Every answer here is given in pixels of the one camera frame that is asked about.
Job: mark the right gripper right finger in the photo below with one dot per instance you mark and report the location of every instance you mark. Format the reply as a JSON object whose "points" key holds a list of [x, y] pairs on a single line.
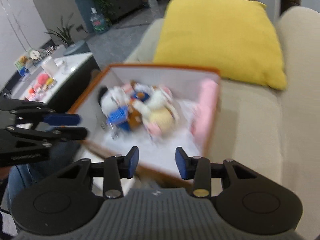
{"points": [[200, 170]]}

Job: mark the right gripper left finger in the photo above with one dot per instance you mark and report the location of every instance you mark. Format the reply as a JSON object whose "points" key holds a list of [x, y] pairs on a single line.
{"points": [[113, 169]]}

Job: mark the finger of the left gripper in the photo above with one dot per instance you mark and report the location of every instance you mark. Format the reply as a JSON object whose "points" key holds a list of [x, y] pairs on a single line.
{"points": [[50, 133], [63, 119]]}

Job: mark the blue ocean park tag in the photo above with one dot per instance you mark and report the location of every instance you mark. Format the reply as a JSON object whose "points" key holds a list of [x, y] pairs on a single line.
{"points": [[118, 116]]}

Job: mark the white coffee table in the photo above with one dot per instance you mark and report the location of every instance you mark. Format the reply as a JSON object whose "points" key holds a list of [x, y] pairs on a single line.
{"points": [[73, 75]]}

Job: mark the pink fabric pouch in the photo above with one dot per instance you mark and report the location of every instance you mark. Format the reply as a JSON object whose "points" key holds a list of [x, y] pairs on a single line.
{"points": [[204, 110]]}

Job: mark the white paper cup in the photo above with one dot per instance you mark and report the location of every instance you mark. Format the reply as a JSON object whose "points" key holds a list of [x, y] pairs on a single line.
{"points": [[49, 66]]}

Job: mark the brown bear sailor plush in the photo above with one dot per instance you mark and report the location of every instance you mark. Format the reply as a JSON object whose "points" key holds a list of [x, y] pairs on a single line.
{"points": [[134, 118]]}

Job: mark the white black-eared plush toy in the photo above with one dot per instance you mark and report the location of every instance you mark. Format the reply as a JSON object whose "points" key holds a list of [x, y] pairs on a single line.
{"points": [[111, 99]]}

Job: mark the orange cardboard storage box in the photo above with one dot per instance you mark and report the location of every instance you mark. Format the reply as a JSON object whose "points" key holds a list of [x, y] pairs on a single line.
{"points": [[156, 155]]}

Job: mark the white crochet bunny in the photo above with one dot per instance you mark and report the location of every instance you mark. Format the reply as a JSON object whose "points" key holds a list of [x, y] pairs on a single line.
{"points": [[159, 116]]}

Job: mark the beige sofa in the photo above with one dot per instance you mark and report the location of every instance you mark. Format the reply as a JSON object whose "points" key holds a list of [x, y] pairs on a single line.
{"points": [[277, 133]]}

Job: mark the potted green plant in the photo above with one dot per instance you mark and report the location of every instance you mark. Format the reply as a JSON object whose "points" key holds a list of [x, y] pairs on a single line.
{"points": [[63, 33]]}

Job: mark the water bottle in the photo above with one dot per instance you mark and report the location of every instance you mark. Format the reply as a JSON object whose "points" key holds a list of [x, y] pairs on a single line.
{"points": [[98, 22]]}

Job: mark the yellow cushion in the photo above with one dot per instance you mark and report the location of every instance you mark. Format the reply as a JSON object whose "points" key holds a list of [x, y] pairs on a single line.
{"points": [[234, 36]]}

